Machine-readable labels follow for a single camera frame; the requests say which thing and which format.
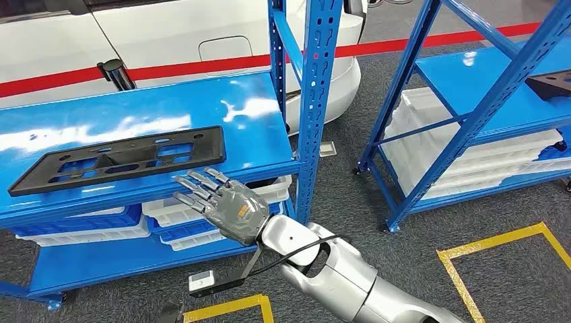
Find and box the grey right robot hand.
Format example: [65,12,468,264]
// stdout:
[172,167,271,247]

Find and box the black plastic mounting plate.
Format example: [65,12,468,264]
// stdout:
[525,70,571,102]
[244,177,279,190]
[7,125,227,197]

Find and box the blue steel shelf rack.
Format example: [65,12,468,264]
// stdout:
[0,0,345,312]
[355,0,571,234]

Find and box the white plastic bin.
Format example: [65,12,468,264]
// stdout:
[67,206,127,219]
[381,133,571,179]
[15,216,152,248]
[383,87,565,157]
[160,229,228,252]
[141,175,293,228]
[392,165,523,201]

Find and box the yellow floor tape square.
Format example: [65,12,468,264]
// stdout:
[436,221,571,323]
[182,294,274,323]

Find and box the white car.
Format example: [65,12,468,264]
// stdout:
[0,0,369,135]

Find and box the red barrier belt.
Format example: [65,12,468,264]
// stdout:
[0,22,543,99]

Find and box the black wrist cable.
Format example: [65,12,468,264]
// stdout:
[242,234,344,278]

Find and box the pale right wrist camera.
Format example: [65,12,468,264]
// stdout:
[187,244,264,299]

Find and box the black stanchion post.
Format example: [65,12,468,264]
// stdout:
[96,59,137,92]

